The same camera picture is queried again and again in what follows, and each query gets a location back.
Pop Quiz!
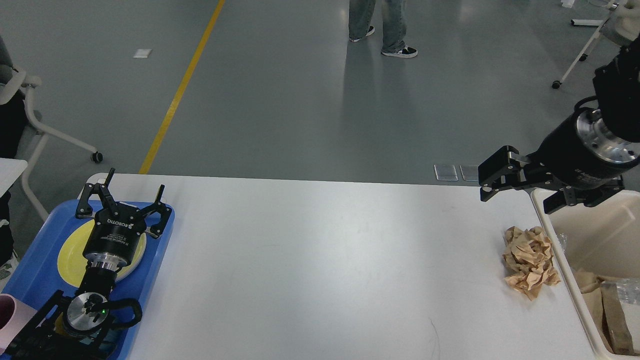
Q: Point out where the clear plastic wrap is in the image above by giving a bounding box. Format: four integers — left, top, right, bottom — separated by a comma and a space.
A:
606, 277, 640, 306

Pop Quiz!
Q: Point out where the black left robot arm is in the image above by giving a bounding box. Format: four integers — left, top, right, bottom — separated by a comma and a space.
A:
1, 170, 175, 360

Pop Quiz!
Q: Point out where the person in jeans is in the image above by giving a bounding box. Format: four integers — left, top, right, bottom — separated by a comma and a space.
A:
348, 0, 418, 59

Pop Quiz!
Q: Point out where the floor outlet plate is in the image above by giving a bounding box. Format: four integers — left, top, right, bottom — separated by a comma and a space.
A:
433, 164, 479, 183

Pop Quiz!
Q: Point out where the beige plastic bin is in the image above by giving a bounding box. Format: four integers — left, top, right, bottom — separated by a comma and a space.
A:
531, 189, 640, 360

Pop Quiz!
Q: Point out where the seated person in black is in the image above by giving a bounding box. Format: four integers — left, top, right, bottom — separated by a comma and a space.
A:
0, 93, 28, 289

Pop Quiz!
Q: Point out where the yellow plastic plate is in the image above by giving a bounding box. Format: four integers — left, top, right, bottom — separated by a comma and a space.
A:
57, 220, 147, 289

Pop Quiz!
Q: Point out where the blue plastic tray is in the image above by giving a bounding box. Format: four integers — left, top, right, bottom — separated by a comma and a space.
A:
0, 200, 176, 360

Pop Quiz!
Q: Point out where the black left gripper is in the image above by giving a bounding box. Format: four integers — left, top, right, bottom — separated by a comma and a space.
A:
75, 168, 172, 272

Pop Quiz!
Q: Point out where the left white chair base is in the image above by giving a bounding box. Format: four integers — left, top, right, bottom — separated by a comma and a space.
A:
0, 35, 104, 223

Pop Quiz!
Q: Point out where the pink ribbed cup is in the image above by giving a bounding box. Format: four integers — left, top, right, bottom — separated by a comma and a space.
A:
0, 293, 37, 354

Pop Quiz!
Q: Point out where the large brown paper bag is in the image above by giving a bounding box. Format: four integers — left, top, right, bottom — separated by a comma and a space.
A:
573, 270, 640, 356

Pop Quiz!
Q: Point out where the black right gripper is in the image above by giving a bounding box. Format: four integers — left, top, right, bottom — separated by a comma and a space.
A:
477, 112, 640, 215

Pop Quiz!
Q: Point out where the brown paper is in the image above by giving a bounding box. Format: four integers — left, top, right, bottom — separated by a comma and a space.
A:
502, 226, 562, 301

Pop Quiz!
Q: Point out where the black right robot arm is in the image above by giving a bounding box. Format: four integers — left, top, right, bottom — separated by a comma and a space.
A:
478, 39, 640, 215

